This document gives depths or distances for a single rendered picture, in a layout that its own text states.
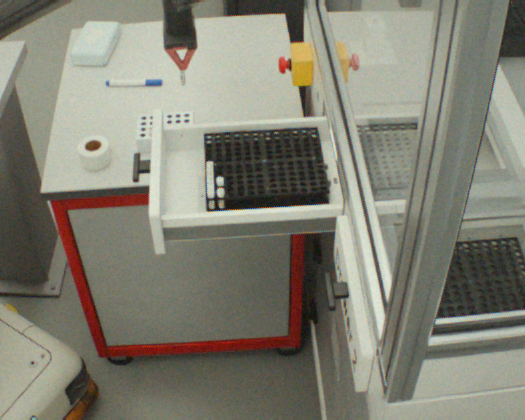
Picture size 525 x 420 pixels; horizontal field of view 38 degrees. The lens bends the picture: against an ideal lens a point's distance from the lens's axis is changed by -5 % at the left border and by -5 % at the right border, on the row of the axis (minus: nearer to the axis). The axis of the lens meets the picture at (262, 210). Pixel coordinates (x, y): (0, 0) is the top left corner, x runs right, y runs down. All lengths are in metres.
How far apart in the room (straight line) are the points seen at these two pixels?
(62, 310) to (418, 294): 1.67
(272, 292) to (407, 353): 1.00
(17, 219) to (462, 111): 1.75
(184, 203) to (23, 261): 1.04
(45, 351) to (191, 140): 0.73
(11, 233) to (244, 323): 0.75
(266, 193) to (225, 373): 0.92
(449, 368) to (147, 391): 1.30
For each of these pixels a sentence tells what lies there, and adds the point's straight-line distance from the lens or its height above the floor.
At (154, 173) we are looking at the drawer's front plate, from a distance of 1.43.
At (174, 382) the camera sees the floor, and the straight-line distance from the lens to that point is 2.24.
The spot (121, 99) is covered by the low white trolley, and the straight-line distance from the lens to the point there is 1.88.
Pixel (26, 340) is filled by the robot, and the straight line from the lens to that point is 2.06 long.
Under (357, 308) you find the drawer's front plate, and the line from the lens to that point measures 1.23.
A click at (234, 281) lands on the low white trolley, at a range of 1.93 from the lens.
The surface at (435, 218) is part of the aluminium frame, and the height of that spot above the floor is 1.33.
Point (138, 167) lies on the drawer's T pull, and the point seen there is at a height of 0.91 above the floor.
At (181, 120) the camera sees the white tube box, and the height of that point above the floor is 0.80.
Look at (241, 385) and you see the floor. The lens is 2.22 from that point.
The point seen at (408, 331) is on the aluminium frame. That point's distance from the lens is 0.97.
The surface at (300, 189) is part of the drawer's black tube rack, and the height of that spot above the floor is 0.90.
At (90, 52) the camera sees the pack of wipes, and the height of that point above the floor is 0.80.
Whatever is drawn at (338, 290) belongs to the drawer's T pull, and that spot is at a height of 0.91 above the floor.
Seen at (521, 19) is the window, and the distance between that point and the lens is 0.70.
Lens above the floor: 1.92
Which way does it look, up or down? 47 degrees down
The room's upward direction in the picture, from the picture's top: 1 degrees counter-clockwise
